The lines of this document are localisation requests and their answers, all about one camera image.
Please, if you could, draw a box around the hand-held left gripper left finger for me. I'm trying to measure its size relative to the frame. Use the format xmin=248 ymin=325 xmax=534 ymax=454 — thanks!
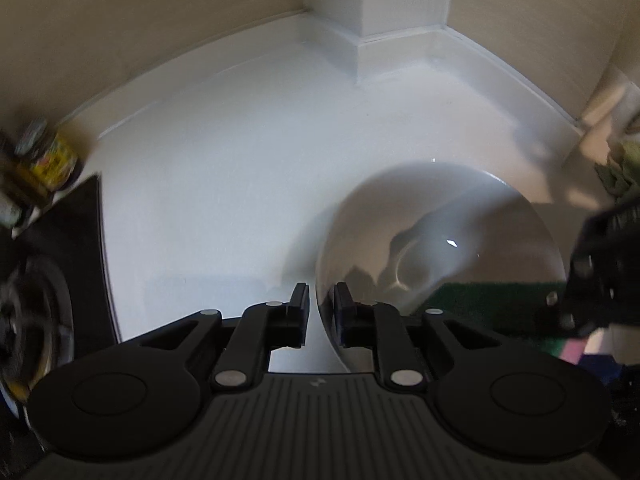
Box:
xmin=125 ymin=282 xmax=310 ymax=393

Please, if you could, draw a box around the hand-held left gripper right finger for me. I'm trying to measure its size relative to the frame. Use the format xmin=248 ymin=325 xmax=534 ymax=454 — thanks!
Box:
xmin=334 ymin=282 xmax=501 ymax=392

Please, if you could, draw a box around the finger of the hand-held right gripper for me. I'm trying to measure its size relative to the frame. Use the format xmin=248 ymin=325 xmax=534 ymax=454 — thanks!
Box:
xmin=535 ymin=255 xmax=621 ymax=342
xmin=582 ymin=354 xmax=626 ymax=386

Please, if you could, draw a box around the pink and green sponge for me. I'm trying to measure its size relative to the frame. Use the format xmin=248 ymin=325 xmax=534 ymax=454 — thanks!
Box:
xmin=425 ymin=282 xmax=601 ymax=361

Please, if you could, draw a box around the white patterned bowl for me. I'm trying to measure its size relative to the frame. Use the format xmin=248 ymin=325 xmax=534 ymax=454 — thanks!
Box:
xmin=315 ymin=160 xmax=568 ymax=373

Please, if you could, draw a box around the green cloth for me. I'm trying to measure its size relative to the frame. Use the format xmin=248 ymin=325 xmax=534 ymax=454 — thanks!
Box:
xmin=595 ymin=140 xmax=640 ymax=196

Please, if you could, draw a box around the black glass gas hob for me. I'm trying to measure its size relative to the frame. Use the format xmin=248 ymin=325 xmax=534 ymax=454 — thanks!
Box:
xmin=0 ymin=174 xmax=121 ymax=411

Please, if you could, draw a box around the gas burner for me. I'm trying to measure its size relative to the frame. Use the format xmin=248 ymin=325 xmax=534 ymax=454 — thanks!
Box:
xmin=0 ymin=255 xmax=76 ymax=406

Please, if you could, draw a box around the yellow label jar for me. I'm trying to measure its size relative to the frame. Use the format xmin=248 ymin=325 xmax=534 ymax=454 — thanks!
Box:
xmin=15 ymin=119 xmax=81 ymax=193

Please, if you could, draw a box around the dark oil bottle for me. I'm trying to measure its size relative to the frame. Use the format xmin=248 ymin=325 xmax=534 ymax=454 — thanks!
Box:
xmin=0 ymin=155 xmax=33 ymax=230

